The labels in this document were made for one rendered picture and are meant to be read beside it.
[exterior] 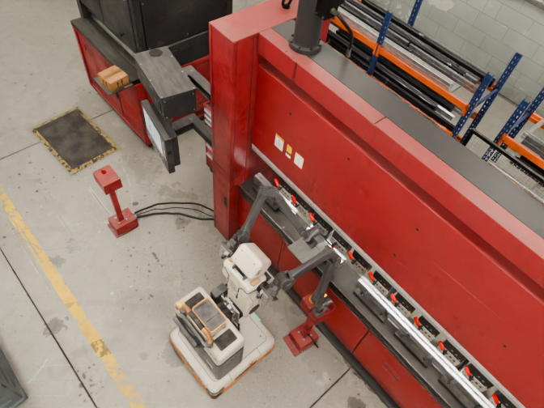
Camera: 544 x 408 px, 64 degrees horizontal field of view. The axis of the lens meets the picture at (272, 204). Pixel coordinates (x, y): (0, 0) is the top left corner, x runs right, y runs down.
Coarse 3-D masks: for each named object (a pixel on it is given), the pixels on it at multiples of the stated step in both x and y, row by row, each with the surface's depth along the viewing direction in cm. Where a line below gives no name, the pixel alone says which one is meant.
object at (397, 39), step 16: (352, 0) 456; (368, 0) 458; (352, 16) 439; (368, 16) 442; (384, 16) 450; (368, 32) 429; (384, 32) 431; (400, 32) 431; (416, 32) 431; (400, 48) 415; (416, 48) 417; (432, 48) 423; (416, 64) 406; (432, 64) 411; (448, 64) 408; (464, 64) 409; (448, 80) 392; (464, 80) 395; (480, 80) 405
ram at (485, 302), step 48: (288, 96) 276; (288, 144) 304; (336, 144) 262; (336, 192) 287; (384, 192) 250; (384, 240) 272; (432, 240) 238; (480, 240) 219; (432, 288) 258; (480, 288) 228; (528, 288) 206; (480, 336) 246; (528, 336) 218; (528, 384) 235
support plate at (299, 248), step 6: (300, 240) 334; (288, 246) 331; (294, 246) 331; (300, 246) 332; (306, 246) 332; (318, 246) 333; (324, 246) 333; (294, 252) 328; (300, 252) 329; (306, 252) 329; (312, 252) 330; (318, 252) 330; (300, 258) 325; (306, 258) 326
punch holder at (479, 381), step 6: (468, 366) 279; (474, 366) 263; (462, 372) 275; (474, 372) 266; (480, 372) 262; (468, 378) 273; (474, 378) 268; (480, 378) 264; (486, 378) 260; (474, 384) 271; (480, 384) 267; (486, 384) 263; (492, 384) 258; (480, 390) 270
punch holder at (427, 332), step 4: (420, 320) 283; (424, 320) 280; (420, 324) 285; (424, 324) 282; (428, 324) 279; (416, 328) 291; (424, 328) 284; (428, 328) 281; (432, 328) 277; (420, 332) 290; (424, 332) 286; (428, 332) 283; (432, 332) 279; (436, 332) 277; (424, 336) 288; (428, 336) 285; (432, 336) 281
